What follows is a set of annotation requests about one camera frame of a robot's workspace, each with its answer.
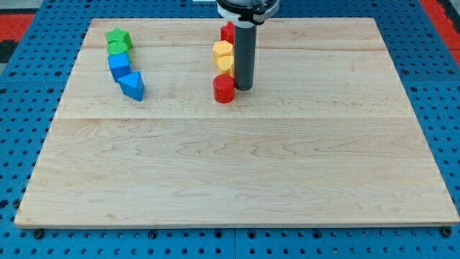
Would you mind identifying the red star block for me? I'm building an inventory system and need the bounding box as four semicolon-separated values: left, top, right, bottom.
220;22;234;45

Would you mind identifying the yellow heart block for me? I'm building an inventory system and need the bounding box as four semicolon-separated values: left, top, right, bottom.
217;55;234;78

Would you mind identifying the blue cube block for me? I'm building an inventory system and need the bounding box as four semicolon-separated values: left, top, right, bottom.
108;53;132;82

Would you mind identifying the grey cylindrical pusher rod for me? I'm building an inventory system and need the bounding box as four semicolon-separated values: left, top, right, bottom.
234;26;257;91

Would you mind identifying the red cylinder block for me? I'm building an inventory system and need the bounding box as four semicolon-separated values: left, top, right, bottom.
213;74;235;104

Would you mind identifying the wooden board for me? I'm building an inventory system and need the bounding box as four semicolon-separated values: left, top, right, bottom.
15;18;459;230

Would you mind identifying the blue triangle block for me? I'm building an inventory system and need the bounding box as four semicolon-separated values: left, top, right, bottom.
119;71;144;101

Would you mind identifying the green star block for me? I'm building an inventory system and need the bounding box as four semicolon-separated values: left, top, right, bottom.
105;27;133;50

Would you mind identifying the yellow hexagon block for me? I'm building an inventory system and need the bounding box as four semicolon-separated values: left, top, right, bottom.
212;40;234;65

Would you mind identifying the green cylinder block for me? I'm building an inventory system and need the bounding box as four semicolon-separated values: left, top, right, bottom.
107;41;132;61

